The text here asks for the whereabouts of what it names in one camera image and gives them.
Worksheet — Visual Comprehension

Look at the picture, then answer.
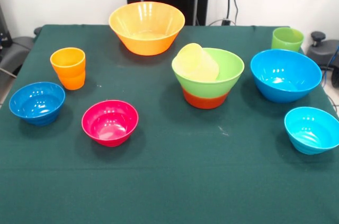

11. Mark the orange cup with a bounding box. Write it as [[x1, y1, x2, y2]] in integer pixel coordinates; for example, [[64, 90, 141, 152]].
[[50, 47, 86, 91]]

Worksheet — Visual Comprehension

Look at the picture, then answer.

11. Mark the red-orange bowl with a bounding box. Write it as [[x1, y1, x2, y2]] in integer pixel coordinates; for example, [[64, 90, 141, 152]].
[[182, 87, 229, 110]]

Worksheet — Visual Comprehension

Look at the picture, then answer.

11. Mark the black chair base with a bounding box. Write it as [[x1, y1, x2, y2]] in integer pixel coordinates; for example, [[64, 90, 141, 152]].
[[306, 31, 339, 88]]

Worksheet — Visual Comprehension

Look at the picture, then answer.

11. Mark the yellow cup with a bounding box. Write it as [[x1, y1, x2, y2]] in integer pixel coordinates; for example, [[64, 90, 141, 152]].
[[174, 42, 220, 82]]

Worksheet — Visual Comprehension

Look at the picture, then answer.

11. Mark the pink bowl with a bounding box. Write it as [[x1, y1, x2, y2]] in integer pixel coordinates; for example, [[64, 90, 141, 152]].
[[81, 100, 139, 147]]

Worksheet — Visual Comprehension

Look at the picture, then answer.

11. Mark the large yellow-orange bowl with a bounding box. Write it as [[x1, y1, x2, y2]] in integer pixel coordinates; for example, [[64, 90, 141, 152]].
[[108, 1, 186, 56]]

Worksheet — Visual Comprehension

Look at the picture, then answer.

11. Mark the green bowl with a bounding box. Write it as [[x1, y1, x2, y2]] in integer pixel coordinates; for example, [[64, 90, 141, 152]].
[[171, 47, 245, 99]]

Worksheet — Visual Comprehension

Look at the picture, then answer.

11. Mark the large blue bowl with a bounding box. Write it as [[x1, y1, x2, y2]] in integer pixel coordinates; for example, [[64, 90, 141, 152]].
[[250, 49, 323, 104]]

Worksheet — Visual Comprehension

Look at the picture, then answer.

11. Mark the small dark blue bowl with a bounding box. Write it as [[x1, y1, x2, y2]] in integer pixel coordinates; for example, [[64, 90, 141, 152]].
[[8, 81, 66, 127]]

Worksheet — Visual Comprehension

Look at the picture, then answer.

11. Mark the small light blue bowl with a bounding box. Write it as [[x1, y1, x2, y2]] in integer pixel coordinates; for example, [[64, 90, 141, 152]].
[[284, 106, 339, 156]]

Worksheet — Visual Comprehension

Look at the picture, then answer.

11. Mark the grey chair base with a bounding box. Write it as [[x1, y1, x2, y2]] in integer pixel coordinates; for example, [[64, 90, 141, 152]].
[[0, 35, 35, 76]]

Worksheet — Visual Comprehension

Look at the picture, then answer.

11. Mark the green cup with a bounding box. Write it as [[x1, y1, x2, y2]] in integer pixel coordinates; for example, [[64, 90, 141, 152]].
[[271, 26, 305, 52]]

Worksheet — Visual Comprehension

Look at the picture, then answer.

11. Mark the dark green tablecloth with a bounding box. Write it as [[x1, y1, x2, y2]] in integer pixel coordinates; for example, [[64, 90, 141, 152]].
[[0, 24, 339, 224]]

